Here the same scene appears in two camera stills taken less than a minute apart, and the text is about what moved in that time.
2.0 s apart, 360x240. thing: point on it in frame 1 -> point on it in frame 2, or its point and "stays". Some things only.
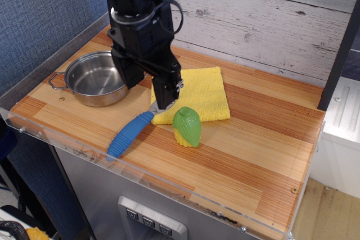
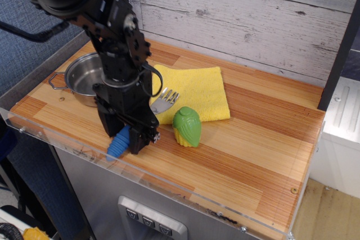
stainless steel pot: x=93 y=79 stays
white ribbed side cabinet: x=336 y=161 stays
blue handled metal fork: x=131 y=129 stays
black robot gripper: x=148 y=39 -> x=124 y=98
